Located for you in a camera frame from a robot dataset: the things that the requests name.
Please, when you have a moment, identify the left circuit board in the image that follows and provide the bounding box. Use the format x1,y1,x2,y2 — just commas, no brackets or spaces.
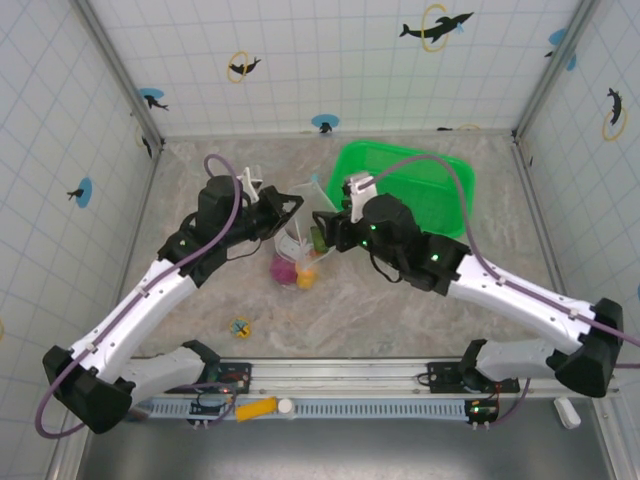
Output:
189,392,237,430

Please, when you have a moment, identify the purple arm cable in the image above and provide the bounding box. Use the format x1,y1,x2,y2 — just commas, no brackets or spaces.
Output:
364,153,640,429
33,153,246,440

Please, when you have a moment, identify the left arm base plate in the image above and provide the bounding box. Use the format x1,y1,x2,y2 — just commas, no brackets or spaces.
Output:
212,360,253,396

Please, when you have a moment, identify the large dolphin sticker yellow ring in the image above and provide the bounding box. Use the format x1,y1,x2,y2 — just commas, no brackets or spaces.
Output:
398,3,475,54

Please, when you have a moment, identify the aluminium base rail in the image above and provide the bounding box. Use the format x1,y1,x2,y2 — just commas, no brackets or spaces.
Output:
134,355,621,401

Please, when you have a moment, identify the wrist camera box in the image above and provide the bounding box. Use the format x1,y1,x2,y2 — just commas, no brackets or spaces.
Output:
342,171,376,225
238,167,264,201

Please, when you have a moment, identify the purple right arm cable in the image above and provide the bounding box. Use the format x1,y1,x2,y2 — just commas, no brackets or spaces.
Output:
364,153,640,429

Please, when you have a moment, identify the aluminium frame post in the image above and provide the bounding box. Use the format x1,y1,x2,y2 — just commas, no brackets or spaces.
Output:
72,0,166,154
512,0,601,144

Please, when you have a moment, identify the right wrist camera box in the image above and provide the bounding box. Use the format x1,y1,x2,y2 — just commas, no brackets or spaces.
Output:
342,171,376,225

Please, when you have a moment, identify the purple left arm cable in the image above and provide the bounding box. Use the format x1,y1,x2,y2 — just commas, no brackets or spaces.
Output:
33,153,246,440

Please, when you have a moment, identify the right circuit board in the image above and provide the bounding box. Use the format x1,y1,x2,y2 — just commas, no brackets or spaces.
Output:
463,398,500,431

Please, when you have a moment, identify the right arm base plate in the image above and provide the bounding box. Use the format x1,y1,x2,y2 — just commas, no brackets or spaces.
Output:
424,360,521,396

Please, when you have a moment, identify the slotted cable duct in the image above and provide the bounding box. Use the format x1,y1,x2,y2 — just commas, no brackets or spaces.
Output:
149,397,474,420

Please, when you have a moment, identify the white plastic device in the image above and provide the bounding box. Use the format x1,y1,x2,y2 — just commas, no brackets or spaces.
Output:
553,396,583,430

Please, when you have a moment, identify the dolphin sticker on blue circle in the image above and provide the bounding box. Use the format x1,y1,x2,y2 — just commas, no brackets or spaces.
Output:
310,113,340,135
138,87,170,112
67,177,94,207
544,27,579,71

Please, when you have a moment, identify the green plastic basket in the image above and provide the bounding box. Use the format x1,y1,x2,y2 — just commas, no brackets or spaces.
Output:
325,139,476,241

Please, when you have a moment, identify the purple toy cabbage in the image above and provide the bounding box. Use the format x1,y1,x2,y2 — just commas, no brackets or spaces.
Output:
269,253,298,286

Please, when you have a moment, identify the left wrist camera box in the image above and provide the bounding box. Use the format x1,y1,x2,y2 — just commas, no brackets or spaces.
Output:
238,167,264,201

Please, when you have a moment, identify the circuit board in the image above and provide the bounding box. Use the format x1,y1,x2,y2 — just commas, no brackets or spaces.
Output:
189,392,237,430
463,398,500,431

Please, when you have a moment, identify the clear zip-top bag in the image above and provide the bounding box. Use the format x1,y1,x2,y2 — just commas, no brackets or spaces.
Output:
272,172,341,294

